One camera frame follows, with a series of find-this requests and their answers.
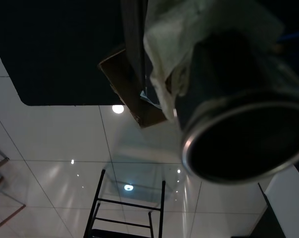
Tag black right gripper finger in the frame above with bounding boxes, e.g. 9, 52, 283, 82
120, 0, 149, 88

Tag white cloth handle wrap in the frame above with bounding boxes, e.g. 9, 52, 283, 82
142, 0, 285, 126

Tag black-handled broom with white head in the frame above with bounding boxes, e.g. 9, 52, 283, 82
175, 27, 299, 185

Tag brown cardboard piece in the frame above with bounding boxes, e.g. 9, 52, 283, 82
98, 44, 168, 129

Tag small white printed paper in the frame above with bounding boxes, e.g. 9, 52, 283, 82
139, 89, 163, 110

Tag wooden stand legs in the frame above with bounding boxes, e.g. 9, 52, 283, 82
0, 141, 26, 231

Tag black metal frame chair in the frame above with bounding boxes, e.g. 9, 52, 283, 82
83, 169, 166, 238

